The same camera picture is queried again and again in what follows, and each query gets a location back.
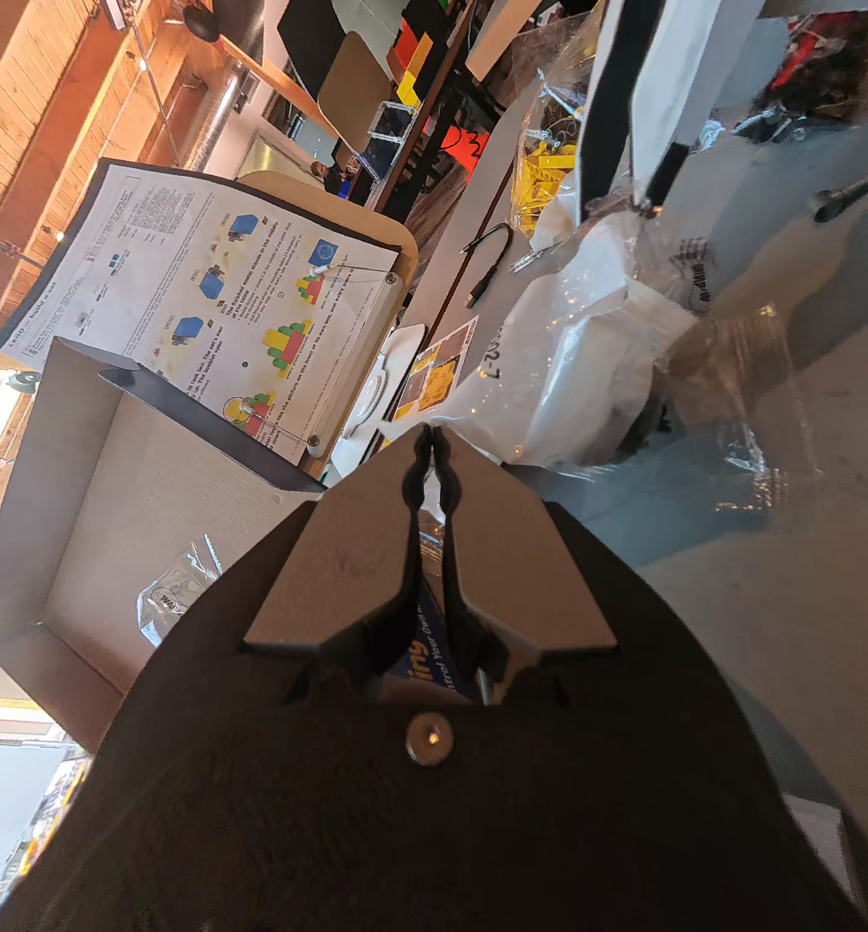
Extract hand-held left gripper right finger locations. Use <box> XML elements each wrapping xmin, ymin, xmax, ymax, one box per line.
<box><xmin>432</xmin><ymin>427</ymin><xmax>618</xmax><ymax>685</ymax></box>

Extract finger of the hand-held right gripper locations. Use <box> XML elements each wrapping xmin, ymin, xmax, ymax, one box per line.
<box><xmin>632</xmin><ymin>0</ymin><xmax>766</xmax><ymax>217</ymax></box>
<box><xmin>578</xmin><ymin>0</ymin><xmax>664</xmax><ymax>212</ymax></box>

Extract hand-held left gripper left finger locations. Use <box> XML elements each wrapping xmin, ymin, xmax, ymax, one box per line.
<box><xmin>243</xmin><ymin>424</ymin><xmax>433</xmax><ymax>674</ymax></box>

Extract clear bag black red parts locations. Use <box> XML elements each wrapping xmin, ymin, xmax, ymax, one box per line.
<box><xmin>757</xmin><ymin>15</ymin><xmax>868</xmax><ymax>139</ymax></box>

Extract clear bag of dark parts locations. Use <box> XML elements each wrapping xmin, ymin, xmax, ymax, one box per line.
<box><xmin>430</xmin><ymin>193</ymin><xmax>820</xmax><ymax>511</ymax></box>

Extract yellow black sticker sheet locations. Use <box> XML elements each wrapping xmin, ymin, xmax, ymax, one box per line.
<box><xmin>390</xmin><ymin>315</ymin><xmax>480</xmax><ymax>423</ymax></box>

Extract clear bag of yellow parts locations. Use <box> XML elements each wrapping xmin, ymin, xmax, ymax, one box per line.
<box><xmin>510</xmin><ymin>66</ymin><xmax>602</xmax><ymax>241</ymax></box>

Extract large clear plastic bag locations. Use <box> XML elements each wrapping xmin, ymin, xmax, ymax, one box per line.
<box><xmin>137</xmin><ymin>535</ymin><xmax>224</xmax><ymax>649</ymax></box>

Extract orange object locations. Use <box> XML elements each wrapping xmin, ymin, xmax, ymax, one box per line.
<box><xmin>441</xmin><ymin>125</ymin><xmax>491</xmax><ymax>170</ymax></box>

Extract blue robot kit box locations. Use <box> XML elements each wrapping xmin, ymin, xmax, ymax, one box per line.
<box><xmin>0</xmin><ymin>336</ymin><xmax>482</xmax><ymax>751</ymax></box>

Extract black axle rod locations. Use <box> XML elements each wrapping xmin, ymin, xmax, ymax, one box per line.
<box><xmin>812</xmin><ymin>175</ymin><xmax>868</xmax><ymax>223</ymax></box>

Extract yellow box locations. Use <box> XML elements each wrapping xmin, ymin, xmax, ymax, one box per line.
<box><xmin>396</xmin><ymin>33</ymin><xmax>435</xmax><ymax>110</ymax></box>

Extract white flat stand base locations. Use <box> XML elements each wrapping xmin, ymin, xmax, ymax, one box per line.
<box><xmin>339</xmin><ymin>325</ymin><xmax>427</xmax><ymax>441</ymax></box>

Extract cardboard sign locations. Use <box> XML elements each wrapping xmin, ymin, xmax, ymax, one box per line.
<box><xmin>317</xmin><ymin>33</ymin><xmax>394</xmax><ymax>154</ymax></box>

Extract toy brick instruction poster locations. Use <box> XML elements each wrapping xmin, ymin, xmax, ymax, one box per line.
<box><xmin>0</xmin><ymin>156</ymin><xmax>420</xmax><ymax>461</ymax></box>

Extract black USB cable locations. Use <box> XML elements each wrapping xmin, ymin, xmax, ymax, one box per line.
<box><xmin>461</xmin><ymin>223</ymin><xmax>515</xmax><ymax>308</ymax></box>

